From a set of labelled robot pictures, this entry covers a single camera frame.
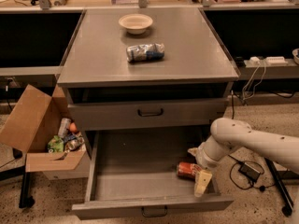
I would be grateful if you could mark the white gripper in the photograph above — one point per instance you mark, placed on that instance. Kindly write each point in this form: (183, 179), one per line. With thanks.
(204, 160)

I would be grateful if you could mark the red coke can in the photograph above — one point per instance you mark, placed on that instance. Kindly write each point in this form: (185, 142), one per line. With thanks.
(188, 170)

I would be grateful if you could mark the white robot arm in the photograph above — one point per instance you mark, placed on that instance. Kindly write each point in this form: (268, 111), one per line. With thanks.
(229, 135)

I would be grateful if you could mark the closed grey upper drawer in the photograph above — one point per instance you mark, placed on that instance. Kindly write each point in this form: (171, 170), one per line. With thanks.
(149, 114)

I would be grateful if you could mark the open grey middle drawer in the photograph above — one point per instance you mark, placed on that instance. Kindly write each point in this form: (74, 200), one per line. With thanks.
(133, 173)

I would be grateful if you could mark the grey drawer cabinet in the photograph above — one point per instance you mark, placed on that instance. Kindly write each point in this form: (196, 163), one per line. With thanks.
(194, 66)

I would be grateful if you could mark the crushed blue white can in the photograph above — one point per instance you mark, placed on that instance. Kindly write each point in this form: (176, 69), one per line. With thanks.
(145, 52)

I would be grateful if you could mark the silver can in box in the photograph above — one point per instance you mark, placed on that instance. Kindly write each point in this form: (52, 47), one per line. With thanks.
(64, 127)

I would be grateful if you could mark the black power adapter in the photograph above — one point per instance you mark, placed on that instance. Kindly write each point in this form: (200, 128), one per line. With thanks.
(249, 172)

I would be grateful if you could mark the black stand leg right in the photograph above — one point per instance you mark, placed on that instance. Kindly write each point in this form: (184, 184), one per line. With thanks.
(288, 203)

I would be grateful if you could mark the black stand leg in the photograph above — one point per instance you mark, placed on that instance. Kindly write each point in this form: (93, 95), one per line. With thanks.
(288, 203)
(26, 199)

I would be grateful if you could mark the white power strip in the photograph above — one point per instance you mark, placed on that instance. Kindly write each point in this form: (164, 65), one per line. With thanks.
(268, 61)

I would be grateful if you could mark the orange fruit in box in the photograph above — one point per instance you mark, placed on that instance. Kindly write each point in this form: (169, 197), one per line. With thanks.
(73, 128)

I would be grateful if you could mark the green snack bag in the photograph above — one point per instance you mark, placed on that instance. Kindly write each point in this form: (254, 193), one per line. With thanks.
(56, 144)

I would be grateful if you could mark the white bowl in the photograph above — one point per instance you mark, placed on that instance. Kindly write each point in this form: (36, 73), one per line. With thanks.
(135, 24)

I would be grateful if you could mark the brown cardboard box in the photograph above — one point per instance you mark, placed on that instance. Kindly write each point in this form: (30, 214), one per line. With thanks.
(33, 122)

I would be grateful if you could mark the black stand leg left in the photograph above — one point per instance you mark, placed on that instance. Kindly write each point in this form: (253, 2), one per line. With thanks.
(26, 199)

